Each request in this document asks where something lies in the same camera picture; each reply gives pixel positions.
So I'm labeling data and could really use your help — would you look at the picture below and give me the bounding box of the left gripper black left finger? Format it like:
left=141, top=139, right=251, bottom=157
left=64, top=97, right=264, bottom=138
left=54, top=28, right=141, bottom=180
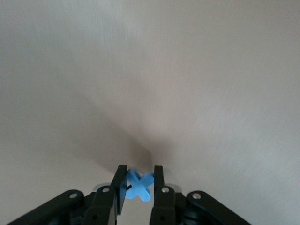
left=7, top=165, right=128, bottom=225

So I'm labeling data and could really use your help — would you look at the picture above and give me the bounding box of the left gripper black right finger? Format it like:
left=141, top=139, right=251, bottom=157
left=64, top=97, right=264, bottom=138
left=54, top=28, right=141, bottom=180
left=150, top=165, right=253, bottom=225

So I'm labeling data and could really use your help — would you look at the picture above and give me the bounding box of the brown table cover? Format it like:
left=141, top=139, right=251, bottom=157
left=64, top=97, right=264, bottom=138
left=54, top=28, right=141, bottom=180
left=0, top=0, right=300, bottom=225

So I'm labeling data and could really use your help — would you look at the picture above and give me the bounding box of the blue letter x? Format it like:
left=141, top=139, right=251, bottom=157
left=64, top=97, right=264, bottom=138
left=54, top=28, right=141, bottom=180
left=125, top=168, right=156, bottom=203

